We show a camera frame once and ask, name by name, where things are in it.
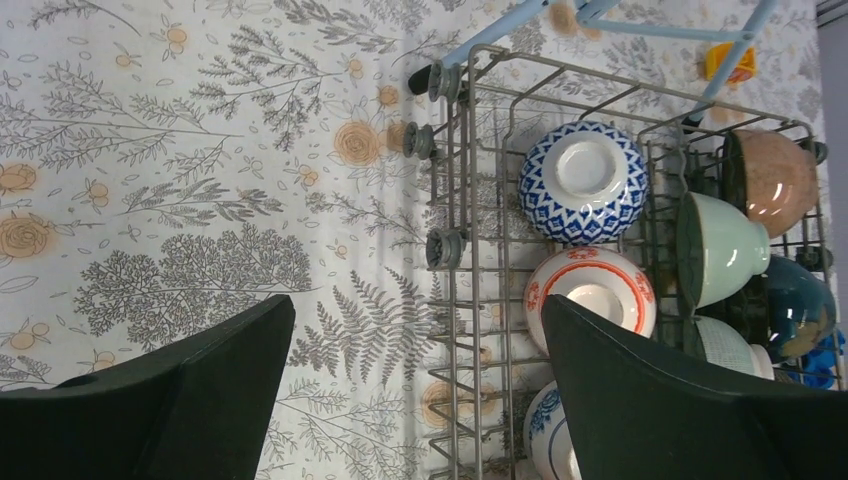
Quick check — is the white red patterned bowl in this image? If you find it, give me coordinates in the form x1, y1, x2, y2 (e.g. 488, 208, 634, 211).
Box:
524, 246, 658, 355

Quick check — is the dark teal gold bowl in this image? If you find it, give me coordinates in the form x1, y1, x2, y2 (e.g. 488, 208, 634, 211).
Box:
765, 255, 838, 363

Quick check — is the grey wire dish rack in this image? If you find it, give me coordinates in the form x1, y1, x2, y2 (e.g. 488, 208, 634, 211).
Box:
404, 46, 827, 479

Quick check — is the blue white zigzag bowl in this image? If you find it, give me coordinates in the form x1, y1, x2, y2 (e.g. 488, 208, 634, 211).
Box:
517, 120, 649, 246

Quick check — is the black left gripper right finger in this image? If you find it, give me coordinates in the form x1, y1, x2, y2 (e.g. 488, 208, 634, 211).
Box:
542, 295, 847, 479

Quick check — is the light green bowl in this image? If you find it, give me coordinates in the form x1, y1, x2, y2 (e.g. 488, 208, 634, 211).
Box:
675, 191, 770, 315

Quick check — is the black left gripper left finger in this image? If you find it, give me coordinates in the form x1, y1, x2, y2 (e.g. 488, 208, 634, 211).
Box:
1, 295, 296, 479

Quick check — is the small yellow orange toy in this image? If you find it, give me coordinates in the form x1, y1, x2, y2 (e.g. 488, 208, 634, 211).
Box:
704, 42, 757, 86

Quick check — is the light blue tripod stand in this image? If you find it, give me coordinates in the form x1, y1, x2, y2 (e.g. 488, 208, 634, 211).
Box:
440, 0, 777, 129

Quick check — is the pale green checkered bowl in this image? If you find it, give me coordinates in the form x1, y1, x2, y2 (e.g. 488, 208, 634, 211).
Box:
694, 316, 775, 380

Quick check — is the pink speckled bowl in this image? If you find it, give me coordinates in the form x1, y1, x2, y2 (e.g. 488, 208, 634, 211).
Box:
720, 129, 818, 239

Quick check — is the white blue floral bowl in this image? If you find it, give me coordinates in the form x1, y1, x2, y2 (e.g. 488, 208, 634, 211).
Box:
523, 381, 582, 480

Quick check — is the blue plastic toy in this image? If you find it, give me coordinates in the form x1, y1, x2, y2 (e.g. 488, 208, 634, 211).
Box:
781, 330, 846, 390

